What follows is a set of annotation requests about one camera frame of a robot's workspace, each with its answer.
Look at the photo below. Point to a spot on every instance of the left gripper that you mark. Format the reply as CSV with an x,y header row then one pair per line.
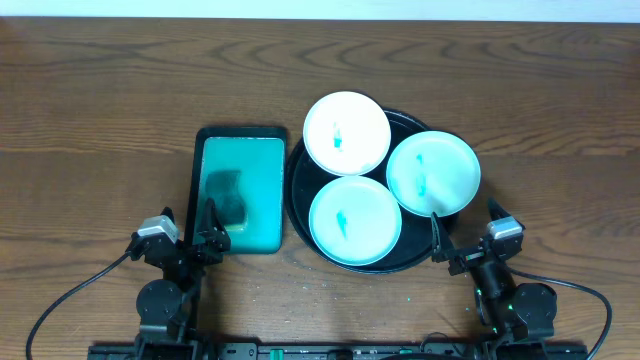
x,y
185,251

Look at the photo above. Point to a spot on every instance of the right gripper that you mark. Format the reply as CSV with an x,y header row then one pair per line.
x,y
476,254

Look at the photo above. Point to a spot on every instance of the green yellow sponge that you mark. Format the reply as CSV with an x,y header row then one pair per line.
x,y
223,187

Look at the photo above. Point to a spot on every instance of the pale green plate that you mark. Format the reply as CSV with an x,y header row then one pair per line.
x,y
355,221
433,172

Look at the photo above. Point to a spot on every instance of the pale green plate front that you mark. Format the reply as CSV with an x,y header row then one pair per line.
x,y
355,221

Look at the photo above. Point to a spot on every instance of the white plate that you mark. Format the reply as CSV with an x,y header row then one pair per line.
x,y
346,133

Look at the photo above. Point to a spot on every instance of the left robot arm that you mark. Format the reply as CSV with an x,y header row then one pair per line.
x,y
168,306

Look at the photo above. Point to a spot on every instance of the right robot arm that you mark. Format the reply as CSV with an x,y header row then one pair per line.
x,y
517,313

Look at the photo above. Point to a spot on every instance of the black rectangular water tray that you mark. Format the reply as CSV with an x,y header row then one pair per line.
x,y
259,153

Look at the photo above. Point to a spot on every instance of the round black tray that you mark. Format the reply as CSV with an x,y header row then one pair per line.
x,y
304,179

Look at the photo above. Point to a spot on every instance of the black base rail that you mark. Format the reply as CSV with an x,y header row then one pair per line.
x,y
252,351

